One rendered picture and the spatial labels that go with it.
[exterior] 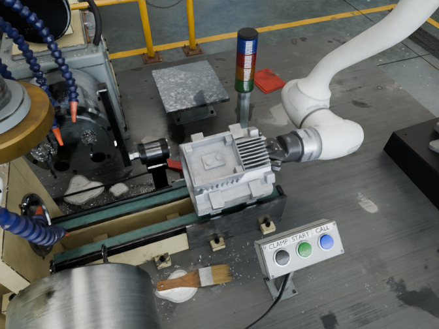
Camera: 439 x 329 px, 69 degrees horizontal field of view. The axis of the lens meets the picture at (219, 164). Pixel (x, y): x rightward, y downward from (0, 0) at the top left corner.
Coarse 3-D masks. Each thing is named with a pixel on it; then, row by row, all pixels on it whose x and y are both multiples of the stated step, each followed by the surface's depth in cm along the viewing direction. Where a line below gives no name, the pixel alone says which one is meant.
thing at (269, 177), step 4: (248, 128) 82; (252, 128) 82; (256, 128) 81; (248, 132) 82; (252, 132) 80; (256, 132) 81; (252, 136) 81; (180, 148) 77; (264, 172) 78; (268, 172) 78; (272, 172) 78; (264, 176) 79; (268, 176) 77; (272, 176) 77; (264, 180) 80; (268, 180) 78; (272, 180) 78; (200, 192) 75; (196, 196) 74; (200, 196) 74; (196, 200) 74; (200, 200) 75; (204, 200) 75; (196, 212) 86
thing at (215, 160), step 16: (192, 144) 72; (208, 144) 76; (224, 144) 76; (192, 160) 74; (208, 160) 72; (224, 160) 74; (240, 160) 72; (192, 176) 70; (208, 176) 73; (224, 176) 70; (240, 176) 74
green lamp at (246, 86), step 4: (236, 80) 101; (240, 80) 100; (248, 80) 100; (252, 80) 101; (236, 84) 102; (240, 84) 101; (244, 84) 100; (248, 84) 101; (252, 84) 102; (236, 88) 103; (240, 88) 102; (244, 88) 102; (248, 88) 102; (252, 88) 103
